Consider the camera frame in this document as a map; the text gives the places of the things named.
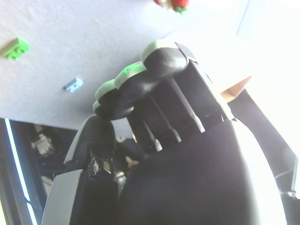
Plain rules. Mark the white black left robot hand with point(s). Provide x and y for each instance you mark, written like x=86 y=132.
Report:
x=182 y=168

